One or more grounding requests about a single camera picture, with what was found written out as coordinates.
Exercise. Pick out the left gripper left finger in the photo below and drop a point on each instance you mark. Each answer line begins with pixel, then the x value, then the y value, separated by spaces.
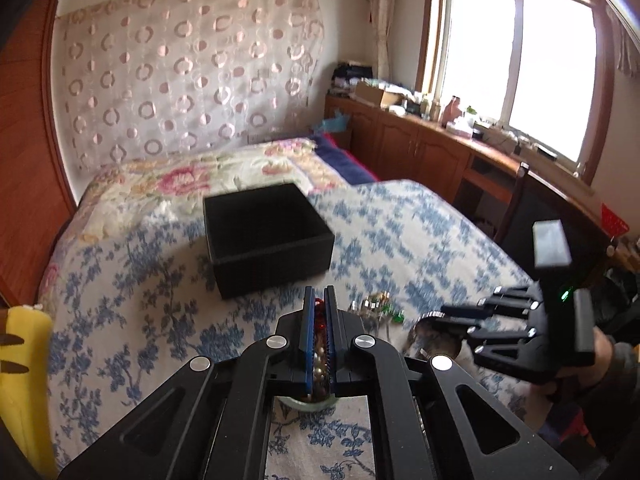
pixel 306 338

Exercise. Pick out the white circle pattern curtain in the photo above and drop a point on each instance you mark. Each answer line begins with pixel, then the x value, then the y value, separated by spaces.
pixel 141 79

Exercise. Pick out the wooden cabinet counter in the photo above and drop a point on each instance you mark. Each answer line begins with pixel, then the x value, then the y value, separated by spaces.
pixel 460 171

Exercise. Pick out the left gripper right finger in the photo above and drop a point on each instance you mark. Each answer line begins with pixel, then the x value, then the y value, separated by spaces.
pixel 333 335

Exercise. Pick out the navy blue blanket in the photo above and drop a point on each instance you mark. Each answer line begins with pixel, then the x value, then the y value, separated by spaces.
pixel 346 165

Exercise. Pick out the right hand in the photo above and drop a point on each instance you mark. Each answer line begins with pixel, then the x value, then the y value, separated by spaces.
pixel 605 350

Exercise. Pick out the cardboard box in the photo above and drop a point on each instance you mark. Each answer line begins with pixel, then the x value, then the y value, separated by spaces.
pixel 375 96

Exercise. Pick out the dark wooden chair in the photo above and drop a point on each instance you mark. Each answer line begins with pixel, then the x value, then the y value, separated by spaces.
pixel 535 200

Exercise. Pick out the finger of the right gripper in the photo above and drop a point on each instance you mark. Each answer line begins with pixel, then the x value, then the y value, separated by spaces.
pixel 517 353
pixel 511 302

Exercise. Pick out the green stone earrings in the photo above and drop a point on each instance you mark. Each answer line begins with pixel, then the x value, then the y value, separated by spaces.
pixel 394 315

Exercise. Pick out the silver hair fork pin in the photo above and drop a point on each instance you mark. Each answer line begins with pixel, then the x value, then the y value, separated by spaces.
pixel 371 310

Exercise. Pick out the window with wooden frame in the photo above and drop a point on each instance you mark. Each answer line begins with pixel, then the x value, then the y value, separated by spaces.
pixel 542 69

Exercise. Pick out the green jade bangle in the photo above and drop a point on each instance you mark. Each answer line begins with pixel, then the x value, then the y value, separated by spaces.
pixel 306 406

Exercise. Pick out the black jewelry box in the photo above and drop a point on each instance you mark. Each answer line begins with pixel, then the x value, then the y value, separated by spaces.
pixel 265 237

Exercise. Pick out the yellow plush toy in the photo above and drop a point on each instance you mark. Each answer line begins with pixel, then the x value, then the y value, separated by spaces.
pixel 25 339

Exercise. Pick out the pink floral quilt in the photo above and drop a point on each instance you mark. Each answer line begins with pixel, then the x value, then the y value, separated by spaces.
pixel 170 189

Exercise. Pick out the wooden headboard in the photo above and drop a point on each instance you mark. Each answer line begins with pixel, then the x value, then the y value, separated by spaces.
pixel 36 202

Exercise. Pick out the pink figurine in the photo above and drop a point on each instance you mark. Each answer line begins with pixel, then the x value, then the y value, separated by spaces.
pixel 451 112

